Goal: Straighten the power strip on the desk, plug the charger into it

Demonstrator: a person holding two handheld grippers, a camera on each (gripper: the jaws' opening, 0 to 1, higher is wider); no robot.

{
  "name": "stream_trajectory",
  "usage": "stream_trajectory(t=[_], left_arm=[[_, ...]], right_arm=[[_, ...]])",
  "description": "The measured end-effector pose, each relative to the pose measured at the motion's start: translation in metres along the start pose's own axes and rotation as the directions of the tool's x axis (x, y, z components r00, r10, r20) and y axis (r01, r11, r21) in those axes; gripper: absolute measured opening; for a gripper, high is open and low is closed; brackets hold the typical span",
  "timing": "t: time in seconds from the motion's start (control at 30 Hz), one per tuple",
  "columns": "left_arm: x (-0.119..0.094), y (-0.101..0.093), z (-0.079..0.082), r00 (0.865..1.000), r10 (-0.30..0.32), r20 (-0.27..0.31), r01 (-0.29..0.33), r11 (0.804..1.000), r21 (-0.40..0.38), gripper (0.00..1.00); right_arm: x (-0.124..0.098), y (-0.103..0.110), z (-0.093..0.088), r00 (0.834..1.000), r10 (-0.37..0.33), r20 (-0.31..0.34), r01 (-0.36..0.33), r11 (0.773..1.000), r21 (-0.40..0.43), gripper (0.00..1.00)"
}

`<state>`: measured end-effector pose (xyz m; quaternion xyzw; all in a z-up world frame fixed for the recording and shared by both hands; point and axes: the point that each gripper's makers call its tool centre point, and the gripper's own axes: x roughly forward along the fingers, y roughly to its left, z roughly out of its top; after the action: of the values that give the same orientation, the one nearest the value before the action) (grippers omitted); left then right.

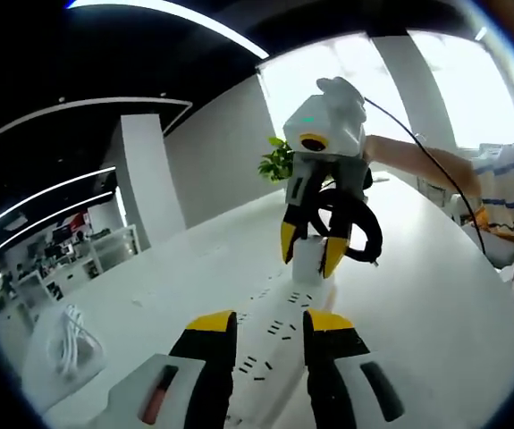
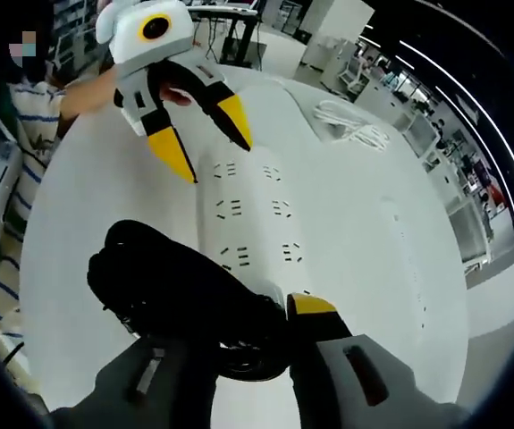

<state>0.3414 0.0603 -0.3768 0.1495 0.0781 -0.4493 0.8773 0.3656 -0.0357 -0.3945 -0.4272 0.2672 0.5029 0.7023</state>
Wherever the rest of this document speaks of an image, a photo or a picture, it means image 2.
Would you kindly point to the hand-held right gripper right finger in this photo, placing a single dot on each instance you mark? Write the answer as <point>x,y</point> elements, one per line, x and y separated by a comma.
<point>359,371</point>

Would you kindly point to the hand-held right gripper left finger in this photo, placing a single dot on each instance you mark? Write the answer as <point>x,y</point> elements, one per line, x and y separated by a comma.
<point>171,389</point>

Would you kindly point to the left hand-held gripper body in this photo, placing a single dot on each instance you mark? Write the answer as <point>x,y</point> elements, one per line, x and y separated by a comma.
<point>127,44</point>

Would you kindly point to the white power strip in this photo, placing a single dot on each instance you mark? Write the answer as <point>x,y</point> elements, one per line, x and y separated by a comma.
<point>256,223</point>

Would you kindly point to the white desk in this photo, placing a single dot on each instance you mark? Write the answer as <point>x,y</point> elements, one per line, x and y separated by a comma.
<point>350,223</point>

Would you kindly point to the person's left hand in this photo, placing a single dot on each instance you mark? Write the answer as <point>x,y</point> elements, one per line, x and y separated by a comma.
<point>177,96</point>

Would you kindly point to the black monitor stand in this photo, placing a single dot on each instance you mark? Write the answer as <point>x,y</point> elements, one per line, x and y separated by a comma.
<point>234,44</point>

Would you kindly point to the person's striped shirt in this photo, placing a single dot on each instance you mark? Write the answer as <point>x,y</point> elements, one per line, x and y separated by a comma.
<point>28,116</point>

